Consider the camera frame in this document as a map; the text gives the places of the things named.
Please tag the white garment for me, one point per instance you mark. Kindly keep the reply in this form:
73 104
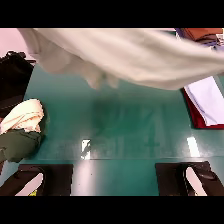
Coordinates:
140 55

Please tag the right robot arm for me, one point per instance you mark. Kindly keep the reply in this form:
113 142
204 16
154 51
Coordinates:
193 180

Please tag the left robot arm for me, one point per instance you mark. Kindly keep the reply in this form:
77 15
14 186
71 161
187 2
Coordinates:
28 181

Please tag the red garment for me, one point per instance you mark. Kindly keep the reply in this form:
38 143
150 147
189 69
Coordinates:
196 116

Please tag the cream garment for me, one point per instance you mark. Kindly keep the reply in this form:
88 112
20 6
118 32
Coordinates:
23 115

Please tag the dark green garment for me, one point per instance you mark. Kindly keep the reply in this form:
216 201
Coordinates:
18 143

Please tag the black garment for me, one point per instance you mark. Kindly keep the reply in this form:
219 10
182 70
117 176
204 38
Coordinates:
11 80

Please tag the brown garment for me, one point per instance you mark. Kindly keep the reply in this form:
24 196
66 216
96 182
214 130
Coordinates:
200 33

